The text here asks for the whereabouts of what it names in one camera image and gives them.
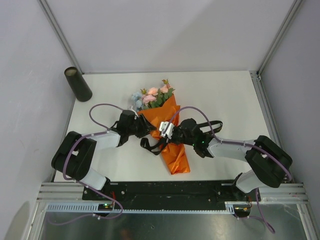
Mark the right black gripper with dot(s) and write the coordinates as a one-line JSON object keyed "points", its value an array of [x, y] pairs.
{"points": [[176, 128]]}

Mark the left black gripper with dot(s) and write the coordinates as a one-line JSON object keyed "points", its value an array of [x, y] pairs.
{"points": [[146, 127]]}

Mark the black ribbon gold lettering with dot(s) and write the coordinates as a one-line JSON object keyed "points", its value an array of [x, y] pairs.
{"points": [[155, 146]]}

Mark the orange wrapping paper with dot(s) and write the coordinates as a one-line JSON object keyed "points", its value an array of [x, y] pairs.
{"points": [[173, 155]]}

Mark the artificial flower bunch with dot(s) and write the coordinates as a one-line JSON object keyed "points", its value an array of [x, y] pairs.
{"points": [[153, 97]]}

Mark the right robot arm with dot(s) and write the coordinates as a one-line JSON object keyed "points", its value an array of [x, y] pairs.
{"points": [[269, 163]]}

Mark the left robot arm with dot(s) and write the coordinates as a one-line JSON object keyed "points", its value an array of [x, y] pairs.
{"points": [[76, 152]]}

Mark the black cylindrical vase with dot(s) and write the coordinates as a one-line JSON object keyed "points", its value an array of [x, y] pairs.
{"points": [[78, 84]]}

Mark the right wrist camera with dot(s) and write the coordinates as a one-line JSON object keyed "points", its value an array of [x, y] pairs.
{"points": [[166, 129]]}

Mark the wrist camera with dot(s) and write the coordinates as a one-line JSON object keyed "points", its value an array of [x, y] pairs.
{"points": [[166, 129], [131, 108]]}

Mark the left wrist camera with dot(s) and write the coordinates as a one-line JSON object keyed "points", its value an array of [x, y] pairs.
{"points": [[131, 108]]}

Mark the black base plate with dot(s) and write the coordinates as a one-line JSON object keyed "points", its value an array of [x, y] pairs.
{"points": [[173, 193]]}

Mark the grey slotted cable duct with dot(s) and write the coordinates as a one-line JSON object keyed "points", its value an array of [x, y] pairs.
{"points": [[95, 207]]}

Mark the right aluminium frame post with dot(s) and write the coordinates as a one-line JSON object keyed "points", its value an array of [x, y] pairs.
{"points": [[283, 29]]}

